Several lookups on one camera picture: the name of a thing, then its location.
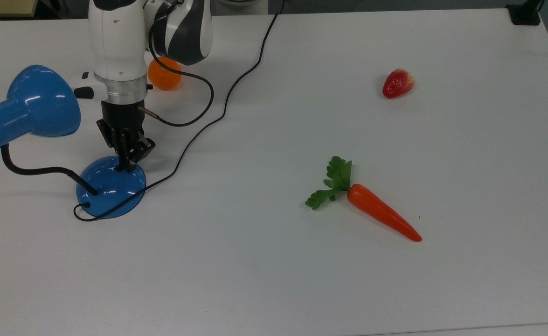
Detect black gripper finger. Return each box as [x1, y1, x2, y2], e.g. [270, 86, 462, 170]
[97, 119, 128, 172]
[126, 134, 156, 172]

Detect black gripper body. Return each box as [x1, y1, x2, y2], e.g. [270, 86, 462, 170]
[101, 98, 145, 140]

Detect blue gooseneck desk lamp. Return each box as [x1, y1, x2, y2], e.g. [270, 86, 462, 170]
[0, 64, 147, 219]

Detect orange mandarin fruit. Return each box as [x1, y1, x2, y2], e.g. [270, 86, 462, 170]
[147, 57, 182, 91]

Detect beige box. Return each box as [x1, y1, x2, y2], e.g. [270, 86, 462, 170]
[0, 0, 39, 19]

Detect orange toy carrot with leaves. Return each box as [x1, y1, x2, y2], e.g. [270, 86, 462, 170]
[305, 156, 423, 243]

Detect red toy strawberry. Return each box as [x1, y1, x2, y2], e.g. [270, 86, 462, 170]
[382, 68, 416, 99]

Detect black table clamp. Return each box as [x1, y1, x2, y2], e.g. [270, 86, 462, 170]
[506, 0, 544, 26]

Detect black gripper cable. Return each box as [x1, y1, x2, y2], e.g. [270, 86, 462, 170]
[138, 19, 215, 127]

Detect thin black lamp cord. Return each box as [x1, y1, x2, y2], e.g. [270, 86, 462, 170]
[72, 0, 284, 223]

